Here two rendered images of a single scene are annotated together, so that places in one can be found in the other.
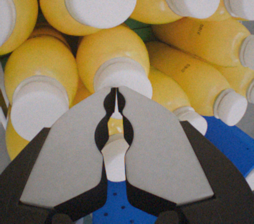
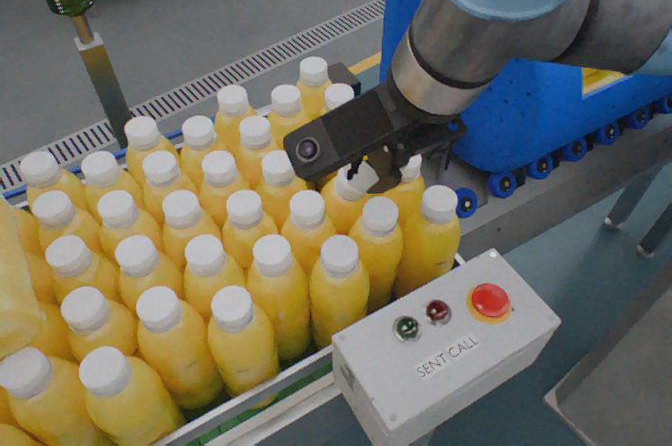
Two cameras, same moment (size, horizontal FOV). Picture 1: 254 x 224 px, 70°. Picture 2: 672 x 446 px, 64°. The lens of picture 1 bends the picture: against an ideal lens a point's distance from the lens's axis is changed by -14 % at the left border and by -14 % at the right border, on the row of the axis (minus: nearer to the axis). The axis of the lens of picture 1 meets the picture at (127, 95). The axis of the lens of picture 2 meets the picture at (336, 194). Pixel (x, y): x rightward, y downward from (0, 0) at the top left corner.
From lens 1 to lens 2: 0.50 m
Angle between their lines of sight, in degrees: 16
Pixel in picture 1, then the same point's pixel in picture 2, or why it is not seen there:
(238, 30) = (275, 123)
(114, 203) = (499, 148)
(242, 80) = (313, 95)
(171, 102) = not seen: hidden behind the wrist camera
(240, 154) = not seen: outside the picture
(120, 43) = (328, 197)
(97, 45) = (336, 211)
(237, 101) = (331, 99)
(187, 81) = not seen: hidden behind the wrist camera
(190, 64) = not seen: hidden behind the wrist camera
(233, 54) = (297, 119)
